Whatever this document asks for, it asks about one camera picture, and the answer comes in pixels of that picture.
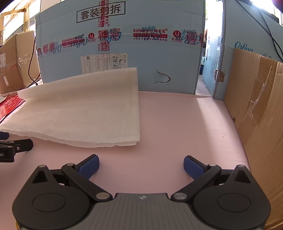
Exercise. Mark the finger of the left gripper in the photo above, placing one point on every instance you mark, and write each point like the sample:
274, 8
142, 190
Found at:
23, 145

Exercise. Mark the white fabric shopping bag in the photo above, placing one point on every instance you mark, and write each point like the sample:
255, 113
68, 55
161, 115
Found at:
99, 109

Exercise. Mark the red patterned paper bag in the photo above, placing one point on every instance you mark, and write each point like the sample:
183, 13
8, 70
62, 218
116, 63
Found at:
9, 104

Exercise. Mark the open brown storage carton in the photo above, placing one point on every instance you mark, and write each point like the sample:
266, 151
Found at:
254, 100

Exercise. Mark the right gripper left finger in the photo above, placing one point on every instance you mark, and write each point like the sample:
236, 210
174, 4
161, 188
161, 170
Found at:
79, 175

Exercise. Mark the sealed brown cardboard box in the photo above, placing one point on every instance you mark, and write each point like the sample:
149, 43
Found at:
19, 64

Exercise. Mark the large blue printed carton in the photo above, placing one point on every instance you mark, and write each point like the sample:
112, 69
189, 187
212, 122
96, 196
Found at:
161, 39

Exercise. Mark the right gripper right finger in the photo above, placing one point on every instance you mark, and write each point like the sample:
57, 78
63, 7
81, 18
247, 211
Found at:
203, 176

